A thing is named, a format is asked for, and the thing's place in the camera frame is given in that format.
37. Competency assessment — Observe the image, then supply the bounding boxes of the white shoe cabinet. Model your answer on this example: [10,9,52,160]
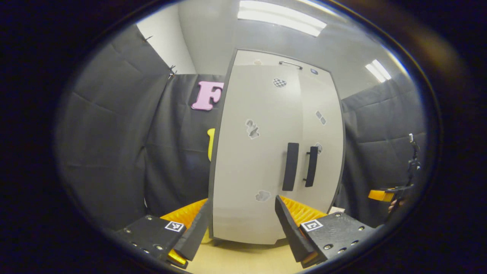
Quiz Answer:
[208,49,346,245]

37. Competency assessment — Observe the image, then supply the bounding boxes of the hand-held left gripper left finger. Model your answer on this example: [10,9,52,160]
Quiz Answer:
[114,198,212,269]

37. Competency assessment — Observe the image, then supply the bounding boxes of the black door handle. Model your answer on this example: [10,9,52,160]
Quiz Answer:
[282,143,299,191]
[303,146,318,188]

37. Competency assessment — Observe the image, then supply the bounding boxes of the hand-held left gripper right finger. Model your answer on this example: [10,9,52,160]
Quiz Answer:
[275,195,375,269]

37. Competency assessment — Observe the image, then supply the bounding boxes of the long ceiling light panel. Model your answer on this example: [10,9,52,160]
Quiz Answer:
[238,0,328,37]

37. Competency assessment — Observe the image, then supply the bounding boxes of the white cabinet door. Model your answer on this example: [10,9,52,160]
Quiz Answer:
[211,65,303,245]
[299,70,345,213]

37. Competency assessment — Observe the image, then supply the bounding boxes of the black backdrop cloth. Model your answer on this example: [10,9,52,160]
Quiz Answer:
[57,25,427,231]

